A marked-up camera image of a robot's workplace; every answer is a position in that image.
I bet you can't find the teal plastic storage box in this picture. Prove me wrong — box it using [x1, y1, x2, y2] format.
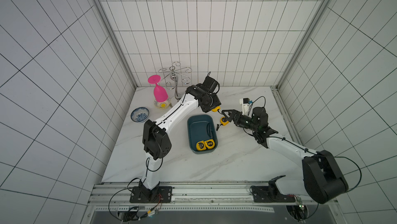
[187, 114, 218, 154]

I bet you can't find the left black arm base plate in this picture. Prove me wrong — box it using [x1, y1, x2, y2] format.
[129, 186, 173, 203]

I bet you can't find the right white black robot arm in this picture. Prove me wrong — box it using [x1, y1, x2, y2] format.
[221, 107, 349, 204]

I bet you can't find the aluminium mounting rail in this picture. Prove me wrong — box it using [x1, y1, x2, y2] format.
[88, 182, 336, 216]

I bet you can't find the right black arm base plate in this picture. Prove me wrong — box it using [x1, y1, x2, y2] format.
[249, 175, 296, 203]

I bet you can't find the pink plastic wine glass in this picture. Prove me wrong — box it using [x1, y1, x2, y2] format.
[148, 75, 169, 103]

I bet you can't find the blue white ceramic dish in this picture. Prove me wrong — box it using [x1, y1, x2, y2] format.
[130, 107, 150, 123]

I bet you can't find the chrome wine glass rack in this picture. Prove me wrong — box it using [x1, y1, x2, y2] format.
[158, 61, 192, 101]

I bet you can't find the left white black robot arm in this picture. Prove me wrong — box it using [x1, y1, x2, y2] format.
[141, 75, 221, 192]

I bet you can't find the yellow tape measure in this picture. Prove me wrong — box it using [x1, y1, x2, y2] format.
[204, 139, 215, 150]
[216, 117, 229, 131]
[212, 106, 220, 112]
[196, 141, 207, 151]

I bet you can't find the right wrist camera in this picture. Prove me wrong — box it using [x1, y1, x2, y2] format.
[239, 98, 253, 115]

